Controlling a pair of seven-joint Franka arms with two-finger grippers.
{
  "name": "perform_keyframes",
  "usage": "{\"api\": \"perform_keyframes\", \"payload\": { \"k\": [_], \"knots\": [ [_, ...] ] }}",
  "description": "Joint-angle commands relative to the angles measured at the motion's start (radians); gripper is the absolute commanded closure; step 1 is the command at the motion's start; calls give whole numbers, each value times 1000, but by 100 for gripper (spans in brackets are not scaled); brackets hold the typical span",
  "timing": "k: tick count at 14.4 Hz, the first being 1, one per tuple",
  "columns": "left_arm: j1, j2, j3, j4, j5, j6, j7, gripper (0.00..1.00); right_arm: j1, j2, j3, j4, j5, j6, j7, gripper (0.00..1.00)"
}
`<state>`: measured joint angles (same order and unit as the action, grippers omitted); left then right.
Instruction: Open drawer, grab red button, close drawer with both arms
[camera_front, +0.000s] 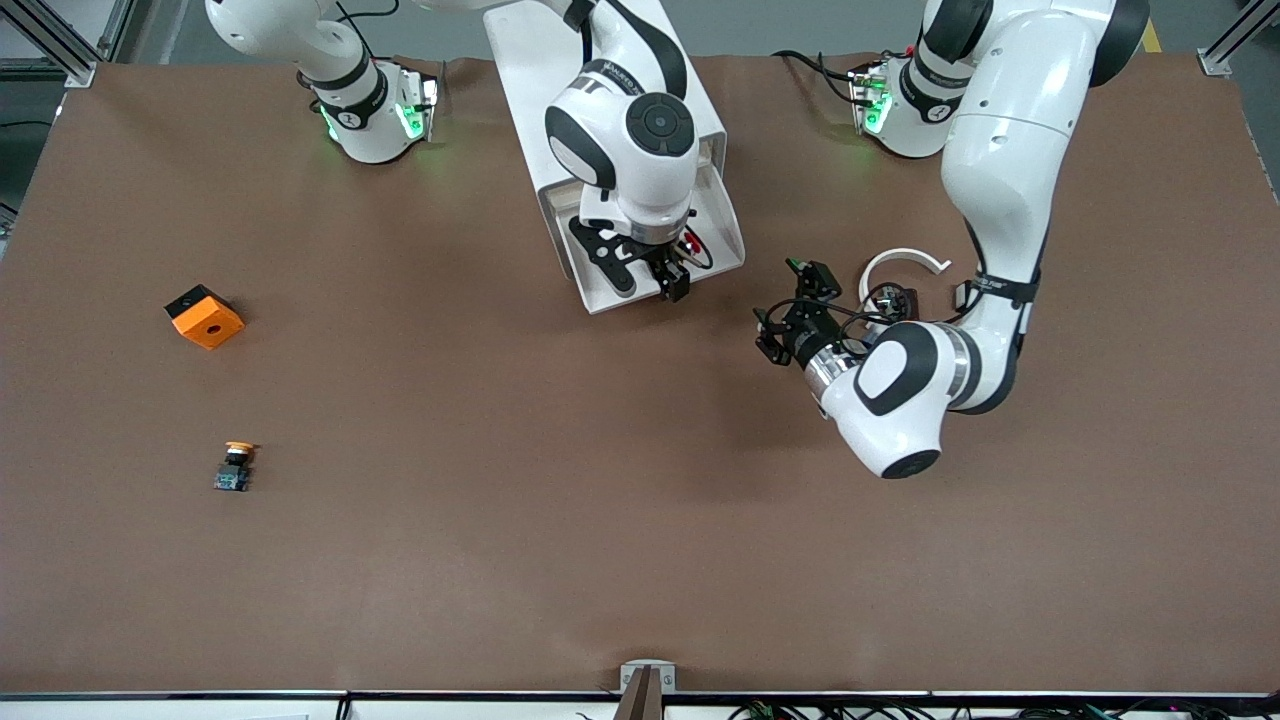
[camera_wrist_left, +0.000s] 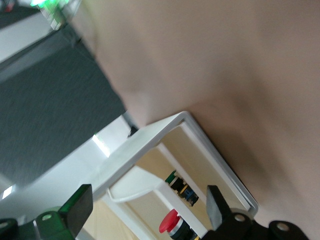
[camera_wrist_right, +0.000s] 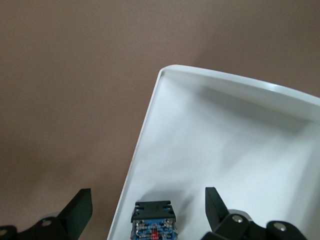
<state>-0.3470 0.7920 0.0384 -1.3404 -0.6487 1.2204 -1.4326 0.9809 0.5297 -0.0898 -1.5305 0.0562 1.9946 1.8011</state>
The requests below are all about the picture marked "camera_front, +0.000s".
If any white drawer cabinet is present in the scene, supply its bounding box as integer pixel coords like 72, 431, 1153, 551
483, 0, 728, 233

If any aluminium frame post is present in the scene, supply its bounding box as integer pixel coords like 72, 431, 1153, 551
0, 0, 137, 89
1200, 0, 1280, 79

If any grey metal bracket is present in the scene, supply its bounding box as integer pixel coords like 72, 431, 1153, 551
620, 660, 677, 720

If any black left arm base cable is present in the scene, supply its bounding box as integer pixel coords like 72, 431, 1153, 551
772, 48, 873, 106

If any white table edge rail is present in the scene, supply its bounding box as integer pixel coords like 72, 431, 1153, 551
0, 690, 1280, 720

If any black arm base cable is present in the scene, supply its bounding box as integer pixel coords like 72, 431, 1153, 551
772, 48, 873, 106
335, 0, 403, 73

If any yellow push button blue block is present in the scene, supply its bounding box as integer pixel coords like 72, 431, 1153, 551
213, 440, 257, 493

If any orange box with black side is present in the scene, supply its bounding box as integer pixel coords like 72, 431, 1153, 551
164, 284, 246, 351

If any dark red push button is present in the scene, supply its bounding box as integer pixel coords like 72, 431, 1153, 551
866, 285, 919, 324

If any black right arm base cable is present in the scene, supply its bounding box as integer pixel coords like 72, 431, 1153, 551
335, 0, 403, 73

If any beige cabinet drawer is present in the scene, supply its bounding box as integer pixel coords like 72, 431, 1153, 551
538, 160, 747, 317

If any white semicircular clamp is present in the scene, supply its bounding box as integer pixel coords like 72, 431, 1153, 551
858, 247, 952, 326

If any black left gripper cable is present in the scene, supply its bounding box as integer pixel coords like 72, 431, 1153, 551
760, 290, 901, 353

